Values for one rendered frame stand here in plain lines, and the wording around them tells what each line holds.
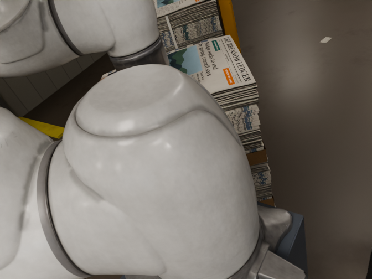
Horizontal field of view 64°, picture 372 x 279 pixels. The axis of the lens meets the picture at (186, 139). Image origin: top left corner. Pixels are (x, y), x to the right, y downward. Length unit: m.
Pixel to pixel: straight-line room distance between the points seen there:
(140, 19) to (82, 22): 0.08
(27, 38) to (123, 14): 0.13
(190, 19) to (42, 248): 1.00
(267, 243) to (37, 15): 0.42
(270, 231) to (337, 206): 1.29
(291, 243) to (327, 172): 1.42
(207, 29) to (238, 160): 0.96
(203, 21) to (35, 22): 0.81
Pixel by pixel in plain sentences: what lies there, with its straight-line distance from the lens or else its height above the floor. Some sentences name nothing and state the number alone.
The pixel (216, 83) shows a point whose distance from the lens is 0.64.
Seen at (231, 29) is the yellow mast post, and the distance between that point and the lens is 2.42.
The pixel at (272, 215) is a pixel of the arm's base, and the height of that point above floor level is 1.02.
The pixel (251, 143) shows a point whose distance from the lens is 0.70.
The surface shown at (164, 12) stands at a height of 1.07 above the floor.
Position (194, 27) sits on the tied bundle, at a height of 0.99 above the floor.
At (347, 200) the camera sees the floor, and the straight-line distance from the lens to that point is 1.73.
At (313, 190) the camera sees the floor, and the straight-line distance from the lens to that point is 1.76.
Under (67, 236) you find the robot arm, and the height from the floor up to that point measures 1.19.
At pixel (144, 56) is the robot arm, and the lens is 0.48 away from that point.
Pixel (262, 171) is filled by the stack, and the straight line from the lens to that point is 0.82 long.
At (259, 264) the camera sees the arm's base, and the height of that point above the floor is 1.04.
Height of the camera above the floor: 1.38
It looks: 38 degrees down
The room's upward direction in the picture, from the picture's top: 21 degrees counter-clockwise
